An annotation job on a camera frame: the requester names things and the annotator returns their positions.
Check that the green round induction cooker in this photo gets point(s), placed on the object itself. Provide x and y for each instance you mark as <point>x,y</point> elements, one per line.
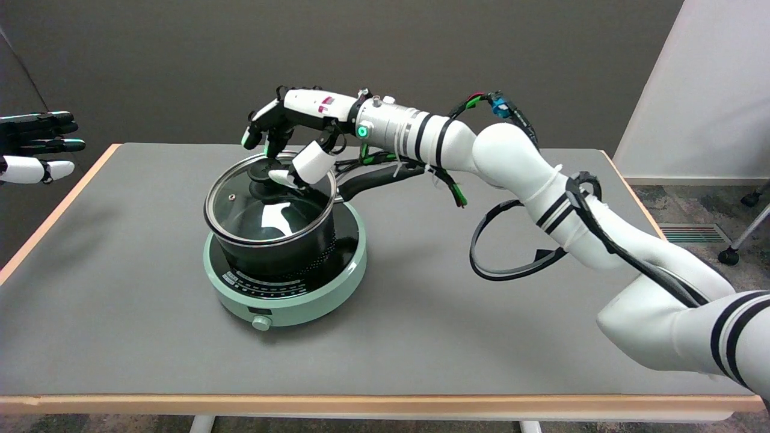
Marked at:
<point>313,307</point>

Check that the gray table mat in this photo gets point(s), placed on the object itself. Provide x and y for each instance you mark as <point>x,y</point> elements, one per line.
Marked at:
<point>421,300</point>

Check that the chair leg with black caster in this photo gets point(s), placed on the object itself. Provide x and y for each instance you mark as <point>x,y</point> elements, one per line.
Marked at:
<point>729,257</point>
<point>749,198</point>

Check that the glass pot lid black knob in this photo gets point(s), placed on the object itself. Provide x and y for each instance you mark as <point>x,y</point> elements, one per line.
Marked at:
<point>240,210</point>

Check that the floor air vent grille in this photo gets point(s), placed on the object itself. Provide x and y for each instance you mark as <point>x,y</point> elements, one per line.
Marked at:
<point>692,233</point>

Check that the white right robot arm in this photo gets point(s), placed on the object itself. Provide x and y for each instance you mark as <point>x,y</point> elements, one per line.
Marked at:
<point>511,156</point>

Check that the white table leg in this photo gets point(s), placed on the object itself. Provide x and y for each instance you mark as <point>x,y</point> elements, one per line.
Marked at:
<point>530,427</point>
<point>201,424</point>

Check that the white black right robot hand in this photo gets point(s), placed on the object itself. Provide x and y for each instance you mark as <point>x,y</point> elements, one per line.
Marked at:
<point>310,102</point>

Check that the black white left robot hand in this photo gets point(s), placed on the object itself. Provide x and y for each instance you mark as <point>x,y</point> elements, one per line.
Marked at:
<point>27,169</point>

